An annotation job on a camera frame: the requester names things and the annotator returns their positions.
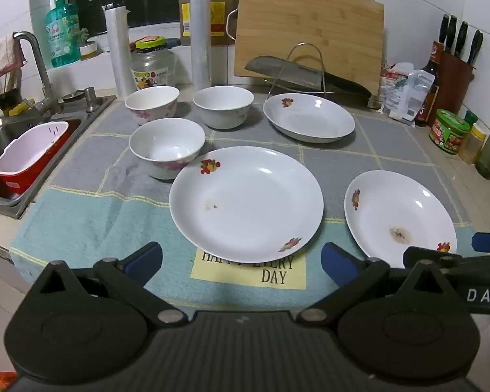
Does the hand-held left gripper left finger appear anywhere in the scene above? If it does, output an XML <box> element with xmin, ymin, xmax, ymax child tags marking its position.
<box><xmin>32</xmin><ymin>242</ymin><xmax>188</xmax><ymax>328</ymax></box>

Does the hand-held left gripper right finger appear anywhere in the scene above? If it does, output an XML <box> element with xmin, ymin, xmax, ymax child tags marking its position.
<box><xmin>296</xmin><ymin>242</ymin><xmax>458</xmax><ymax>328</ymax></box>

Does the white fruit-print plate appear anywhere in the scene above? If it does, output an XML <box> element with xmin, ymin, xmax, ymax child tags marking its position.
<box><xmin>344</xmin><ymin>170</ymin><xmax>458</xmax><ymax>263</ymax></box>
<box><xmin>263</xmin><ymin>93</ymin><xmax>356</xmax><ymax>144</ymax></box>
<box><xmin>169</xmin><ymin>146</ymin><xmax>324</xmax><ymax>264</ymax></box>

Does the white bowl pink floral print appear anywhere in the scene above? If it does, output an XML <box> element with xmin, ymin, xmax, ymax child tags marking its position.
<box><xmin>193</xmin><ymin>87</ymin><xmax>254</xmax><ymax>130</ymax></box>
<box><xmin>125</xmin><ymin>86</ymin><xmax>180</xmax><ymax>126</ymax></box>
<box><xmin>129</xmin><ymin>118</ymin><xmax>206</xmax><ymax>180</ymax></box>

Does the grey blue checked mat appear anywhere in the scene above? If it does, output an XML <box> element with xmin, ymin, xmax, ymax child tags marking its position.
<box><xmin>10</xmin><ymin>94</ymin><xmax>474</xmax><ymax>308</ymax></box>

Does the yellow cap spice jar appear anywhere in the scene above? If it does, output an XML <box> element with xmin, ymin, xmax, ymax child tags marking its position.
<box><xmin>458</xmin><ymin>122</ymin><xmax>489</xmax><ymax>165</ymax></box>

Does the green lid sauce jar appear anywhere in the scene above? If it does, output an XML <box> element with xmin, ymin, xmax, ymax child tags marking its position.
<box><xmin>429</xmin><ymin>109</ymin><xmax>470</xmax><ymax>155</ymax></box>

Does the red white drain basket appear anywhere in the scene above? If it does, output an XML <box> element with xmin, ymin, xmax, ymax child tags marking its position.
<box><xmin>0</xmin><ymin>121</ymin><xmax>70</xmax><ymax>197</ymax></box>

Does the clear silver seasoning bag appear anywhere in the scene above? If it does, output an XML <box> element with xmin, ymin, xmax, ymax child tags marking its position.
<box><xmin>403</xmin><ymin>69</ymin><xmax>436</xmax><ymax>123</ymax></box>

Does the brown knife block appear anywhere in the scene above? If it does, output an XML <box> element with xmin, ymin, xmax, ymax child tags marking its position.
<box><xmin>436</xmin><ymin>49</ymin><xmax>475</xmax><ymax>116</ymax></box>

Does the dark soy sauce bottle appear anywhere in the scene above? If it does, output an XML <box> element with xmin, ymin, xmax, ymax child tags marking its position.
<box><xmin>414</xmin><ymin>41</ymin><xmax>444</xmax><ymax>128</ymax></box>

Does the steel soap dispenser pump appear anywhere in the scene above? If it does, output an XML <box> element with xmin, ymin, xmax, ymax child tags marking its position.
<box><xmin>84</xmin><ymin>87</ymin><xmax>99</xmax><ymax>113</ymax></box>

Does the white red seasoning bag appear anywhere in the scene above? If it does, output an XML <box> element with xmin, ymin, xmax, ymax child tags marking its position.
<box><xmin>378</xmin><ymin>62</ymin><xmax>418</xmax><ymax>116</ymax></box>

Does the steel sink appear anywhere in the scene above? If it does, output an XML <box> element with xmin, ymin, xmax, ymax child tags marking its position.
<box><xmin>0</xmin><ymin>93</ymin><xmax>117</xmax><ymax>218</ymax></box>

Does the glass jar green lid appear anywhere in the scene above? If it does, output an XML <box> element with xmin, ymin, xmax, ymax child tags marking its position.
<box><xmin>129</xmin><ymin>36</ymin><xmax>177</xmax><ymax>91</ymax></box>

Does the dark small pot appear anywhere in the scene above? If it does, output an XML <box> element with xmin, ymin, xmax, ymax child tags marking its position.
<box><xmin>0</xmin><ymin>89</ymin><xmax>22</xmax><ymax>111</ymax></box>

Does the short plastic wrap roll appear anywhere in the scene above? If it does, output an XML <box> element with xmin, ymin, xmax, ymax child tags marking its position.
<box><xmin>103</xmin><ymin>4</ymin><xmax>138</xmax><ymax>97</ymax></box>

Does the small potted plant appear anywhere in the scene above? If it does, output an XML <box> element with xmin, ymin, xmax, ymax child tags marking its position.
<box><xmin>77</xmin><ymin>28</ymin><xmax>99</xmax><ymax>60</ymax></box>

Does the steel faucet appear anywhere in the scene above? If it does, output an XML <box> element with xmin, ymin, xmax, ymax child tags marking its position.
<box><xmin>12</xmin><ymin>30</ymin><xmax>63</xmax><ymax>112</ymax></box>

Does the green dish soap bottle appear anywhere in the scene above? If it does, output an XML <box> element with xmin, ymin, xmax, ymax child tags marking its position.
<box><xmin>46</xmin><ymin>0</ymin><xmax>81</xmax><ymax>68</ymax></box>

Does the tall plastic wrap roll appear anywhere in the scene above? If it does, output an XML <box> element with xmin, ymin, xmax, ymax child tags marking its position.
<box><xmin>189</xmin><ymin>0</ymin><xmax>211</xmax><ymax>87</ymax></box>

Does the bamboo cutting board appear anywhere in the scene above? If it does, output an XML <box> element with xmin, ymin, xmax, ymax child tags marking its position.
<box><xmin>226</xmin><ymin>0</ymin><xmax>385</xmax><ymax>95</ymax></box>

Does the pink hanging cloth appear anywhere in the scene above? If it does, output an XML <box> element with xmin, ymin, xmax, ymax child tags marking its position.
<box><xmin>0</xmin><ymin>35</ymin><xmax>27</xmax><ymax>79</ymax></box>

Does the brown cooking wine jug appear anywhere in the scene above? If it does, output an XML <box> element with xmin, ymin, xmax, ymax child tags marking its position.
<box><xmin>179</xmin><ymin>0</ymin><xmax>238</xmax><ymax>46</ymax></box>

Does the black handled knife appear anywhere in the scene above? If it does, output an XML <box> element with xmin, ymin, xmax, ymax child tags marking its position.
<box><xmin>467</xmin><ymin>29</ymin><xmax>485</xmax><ymax>67</ymax></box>
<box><xmin>454</xmin><ymin>21</ymin><xmax>469</xmax><ymax>58</ymax></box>
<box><xmin>438</xmin><ymin>14</ymin><xmax>450</xmax><ymax>52</ymax></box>
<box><xmin>446</xmin><ymin>15</ymin><xmax>458</xmax><ymax>55</ymax></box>

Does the steel cleaver black handle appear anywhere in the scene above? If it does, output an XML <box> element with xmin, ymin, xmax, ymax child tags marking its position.
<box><xmin>244</xmin><ymin>55</ymin><xmax>373</xmax><ymax>99</ymax></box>

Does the metal wire knife rack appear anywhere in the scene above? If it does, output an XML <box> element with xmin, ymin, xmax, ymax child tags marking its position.
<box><xmin>265</xmin><ymin>43</ymin><xmax>332</xmax><ymax>95</ymax></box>

